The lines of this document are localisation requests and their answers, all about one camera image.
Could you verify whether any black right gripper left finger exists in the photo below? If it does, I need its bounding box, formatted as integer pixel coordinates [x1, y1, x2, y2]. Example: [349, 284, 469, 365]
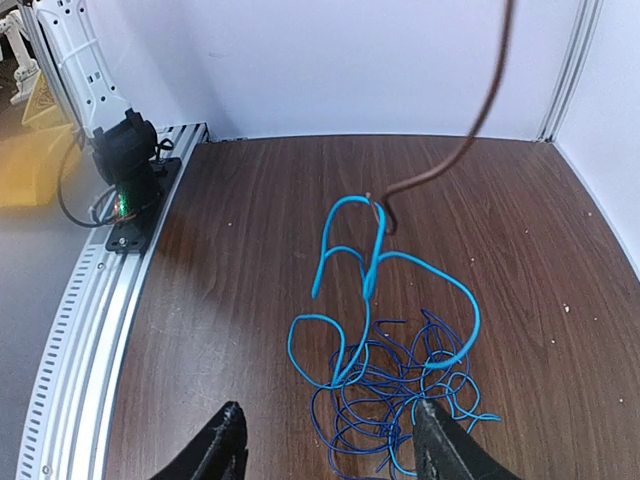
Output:
[152, 401, 248, 480]

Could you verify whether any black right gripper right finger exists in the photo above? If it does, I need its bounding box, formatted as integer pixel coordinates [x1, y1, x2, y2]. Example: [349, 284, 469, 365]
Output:
[413, 400, 518, 480]

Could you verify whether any dark blue cable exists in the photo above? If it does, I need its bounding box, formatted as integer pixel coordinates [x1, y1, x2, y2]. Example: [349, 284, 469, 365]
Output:
[310, 309, 484, 479]

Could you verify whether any brown cable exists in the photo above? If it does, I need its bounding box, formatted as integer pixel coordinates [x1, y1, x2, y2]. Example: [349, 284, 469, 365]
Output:
[372, 0, 521, 236]

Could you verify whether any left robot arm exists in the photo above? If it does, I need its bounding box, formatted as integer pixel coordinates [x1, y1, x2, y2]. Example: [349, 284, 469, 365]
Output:
[29, 1, 172, 221]

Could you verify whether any yellow object outside cell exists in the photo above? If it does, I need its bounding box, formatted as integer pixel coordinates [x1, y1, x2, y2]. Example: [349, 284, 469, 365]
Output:
[1, 74, 82, 208]

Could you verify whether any front aluminium rail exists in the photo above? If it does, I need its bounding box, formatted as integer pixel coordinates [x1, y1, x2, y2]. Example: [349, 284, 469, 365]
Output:
[12, 122, 211, 480]

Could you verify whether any left aluminium corner post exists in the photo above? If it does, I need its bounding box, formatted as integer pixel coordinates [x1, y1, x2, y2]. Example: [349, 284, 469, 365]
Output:
[537, 0, 604, 143]

